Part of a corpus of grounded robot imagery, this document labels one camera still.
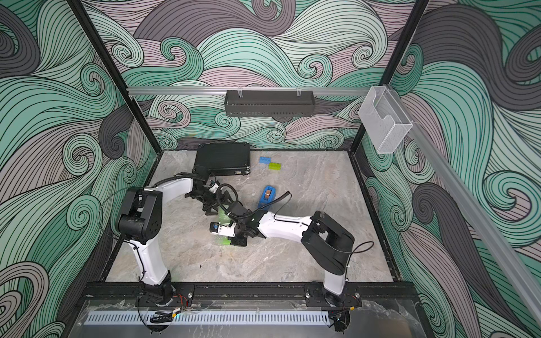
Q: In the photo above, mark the blue toy brick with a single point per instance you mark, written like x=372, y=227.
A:
x=265, y=160

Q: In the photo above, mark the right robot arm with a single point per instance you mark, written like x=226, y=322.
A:
x=328, y=243

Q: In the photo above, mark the clear acrylic wall bin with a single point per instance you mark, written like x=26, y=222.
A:
x=385, y=119

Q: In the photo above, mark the aluminium back rail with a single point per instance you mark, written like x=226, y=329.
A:
x=193, y=90

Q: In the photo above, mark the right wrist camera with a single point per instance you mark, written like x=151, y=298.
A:
x=222, y=230

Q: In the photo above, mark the white slotted cable duct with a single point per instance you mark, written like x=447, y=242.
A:
x=318, y=318

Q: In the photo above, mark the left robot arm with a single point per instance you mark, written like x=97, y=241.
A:
x=140, y=221

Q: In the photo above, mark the black wall-mounted tray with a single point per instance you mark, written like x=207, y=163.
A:
x=269, y=104

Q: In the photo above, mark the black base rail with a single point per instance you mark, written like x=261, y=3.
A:
x=267, y=291

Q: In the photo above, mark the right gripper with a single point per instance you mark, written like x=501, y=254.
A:
x=235, y=241

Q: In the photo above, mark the green plastic wine glass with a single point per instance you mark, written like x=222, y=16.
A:
x=224, y=220

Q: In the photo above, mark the aluminium right side rail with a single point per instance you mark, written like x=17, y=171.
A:
x=513, y=267

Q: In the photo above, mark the clear bubble wrap sheet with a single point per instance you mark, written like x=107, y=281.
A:
x=218, y=238

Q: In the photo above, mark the black carrying case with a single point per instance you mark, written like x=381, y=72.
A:
x=223, y=159

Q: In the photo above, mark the blue tape dispenser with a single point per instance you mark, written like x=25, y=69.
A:
x=268, y=195

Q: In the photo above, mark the aluminium rail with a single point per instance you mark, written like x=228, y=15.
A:
x=513, y=267
x=193, y=90

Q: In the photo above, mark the green toy brick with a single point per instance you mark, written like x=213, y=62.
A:
x=274, y=166

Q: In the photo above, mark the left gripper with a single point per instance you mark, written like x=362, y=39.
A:
x=219, y=202

